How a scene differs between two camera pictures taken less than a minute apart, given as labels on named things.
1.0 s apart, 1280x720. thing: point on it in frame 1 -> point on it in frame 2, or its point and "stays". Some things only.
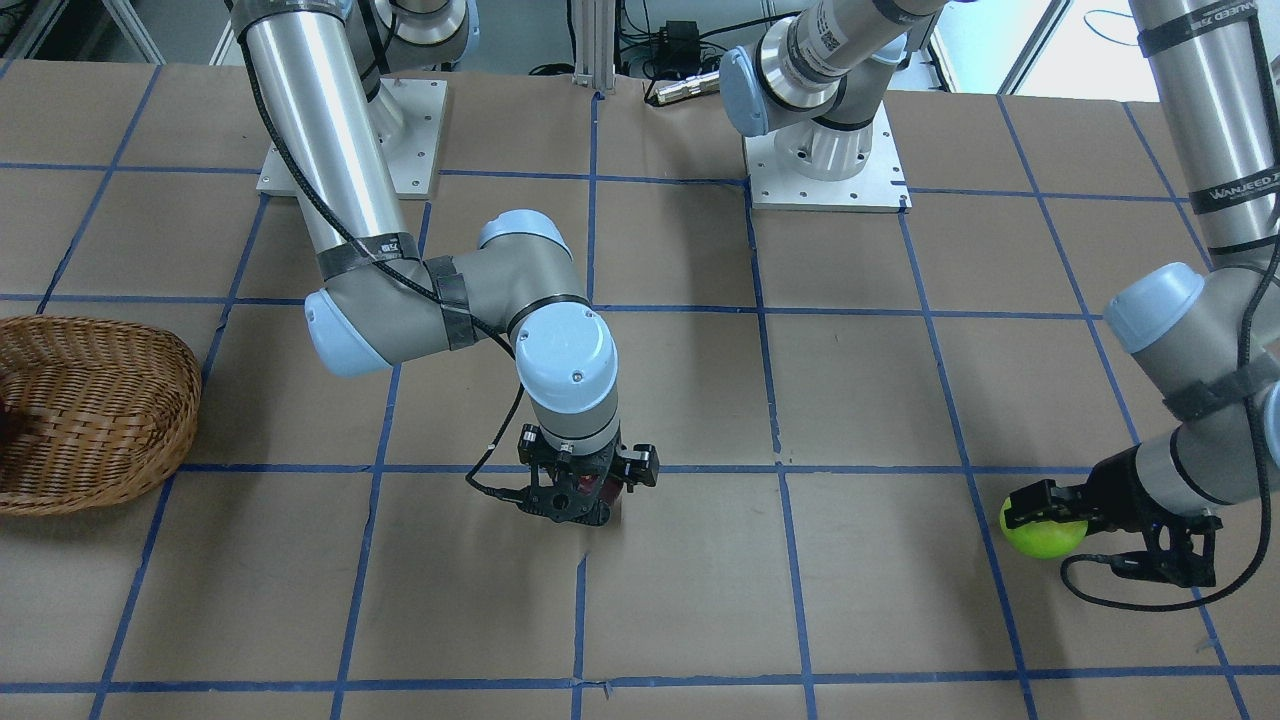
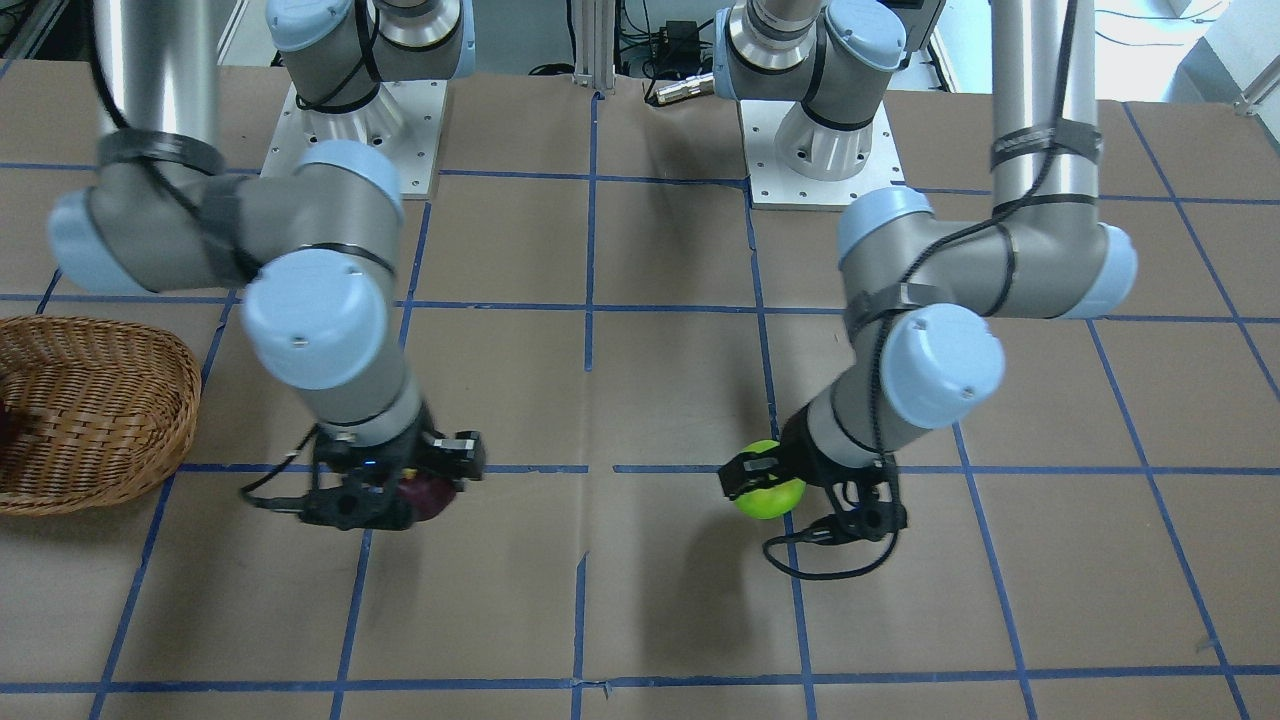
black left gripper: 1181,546 -> 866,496
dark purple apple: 607,488 -> 427,495
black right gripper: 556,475 -> 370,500
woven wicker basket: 109,409 stays
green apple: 1043,539 -> 775,501
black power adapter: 679,43 stays
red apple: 9,430 stays
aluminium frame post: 595,44 stays
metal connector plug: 701,84 stays
